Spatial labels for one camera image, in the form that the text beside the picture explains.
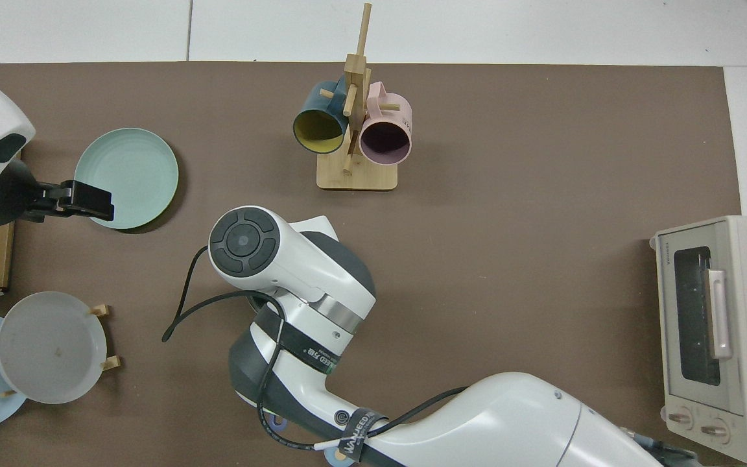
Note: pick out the small blue round thing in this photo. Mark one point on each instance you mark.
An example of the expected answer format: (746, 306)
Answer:
(333, 458)

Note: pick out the brown table cloth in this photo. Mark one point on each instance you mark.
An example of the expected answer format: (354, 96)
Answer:
(542, 97)

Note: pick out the dark blue cup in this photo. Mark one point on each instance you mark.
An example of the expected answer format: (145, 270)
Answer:
(318, 130)

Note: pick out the grey plate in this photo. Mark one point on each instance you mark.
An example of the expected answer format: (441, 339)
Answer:
(49, 350)

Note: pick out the wooden cup stand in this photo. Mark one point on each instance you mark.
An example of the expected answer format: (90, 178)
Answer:
(357, 175)

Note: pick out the wooden plate rack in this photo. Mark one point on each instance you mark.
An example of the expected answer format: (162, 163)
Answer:
(111, 363)

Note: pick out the teal round plate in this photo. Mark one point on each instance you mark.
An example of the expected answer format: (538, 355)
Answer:
(130, 168)

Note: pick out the pink cup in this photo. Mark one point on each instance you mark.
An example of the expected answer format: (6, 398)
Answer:
(386, 139)

